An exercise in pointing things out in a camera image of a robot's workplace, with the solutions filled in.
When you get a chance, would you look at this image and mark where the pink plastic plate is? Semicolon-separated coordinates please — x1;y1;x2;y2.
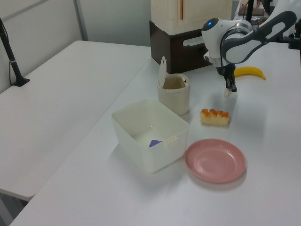
184;138;247;184

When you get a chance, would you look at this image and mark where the black camera stand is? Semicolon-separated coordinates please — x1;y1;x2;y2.
0;17;31;88
287;17;301;50

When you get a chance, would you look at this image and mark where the white plastic storage box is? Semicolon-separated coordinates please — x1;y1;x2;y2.
111;98;190;174

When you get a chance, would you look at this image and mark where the purple cube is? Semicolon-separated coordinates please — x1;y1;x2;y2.
148;139;164;149

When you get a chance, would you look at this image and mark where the toy bread with orange glaze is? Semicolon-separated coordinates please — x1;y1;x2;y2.
200;108;230;127

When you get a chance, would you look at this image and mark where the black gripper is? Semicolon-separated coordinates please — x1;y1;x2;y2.
216;63;237;93

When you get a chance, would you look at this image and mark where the dark brown drawer cabinet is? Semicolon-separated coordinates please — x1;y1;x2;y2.
149;20;213;74

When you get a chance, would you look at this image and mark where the black background pole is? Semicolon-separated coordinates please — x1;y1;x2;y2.
246;0;255;22

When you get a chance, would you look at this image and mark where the beige lidded trash can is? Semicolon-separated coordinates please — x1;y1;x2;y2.
157;56;191;116

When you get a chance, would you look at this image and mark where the yellow toy banana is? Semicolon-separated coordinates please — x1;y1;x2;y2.
234;66;267;81

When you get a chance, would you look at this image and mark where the cream plastic container with handles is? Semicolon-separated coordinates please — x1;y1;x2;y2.
150;0;233;36

